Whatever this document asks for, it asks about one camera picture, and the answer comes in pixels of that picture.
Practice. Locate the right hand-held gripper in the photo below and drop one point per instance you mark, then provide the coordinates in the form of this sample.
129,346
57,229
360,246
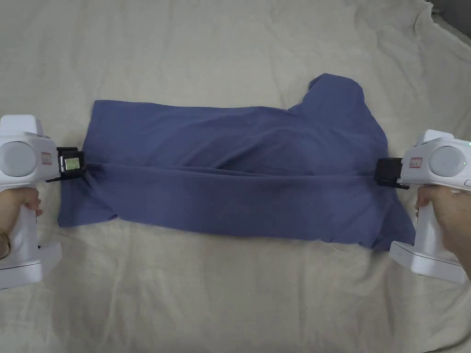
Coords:
447,161

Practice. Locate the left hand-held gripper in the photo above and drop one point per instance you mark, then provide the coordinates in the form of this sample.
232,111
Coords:
22,158

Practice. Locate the person's right forearm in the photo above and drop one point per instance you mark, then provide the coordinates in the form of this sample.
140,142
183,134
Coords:
464,257

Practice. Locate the person's right hand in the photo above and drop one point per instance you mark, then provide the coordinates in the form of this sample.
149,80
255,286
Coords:
447,209

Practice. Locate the person's left hand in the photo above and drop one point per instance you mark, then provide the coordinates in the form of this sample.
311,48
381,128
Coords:
20,200

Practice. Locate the bed with beige sheet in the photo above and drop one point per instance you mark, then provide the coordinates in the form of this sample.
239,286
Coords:
220,305

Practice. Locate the dark blue shirt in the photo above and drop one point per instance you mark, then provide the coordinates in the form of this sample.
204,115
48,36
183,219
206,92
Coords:
239,165

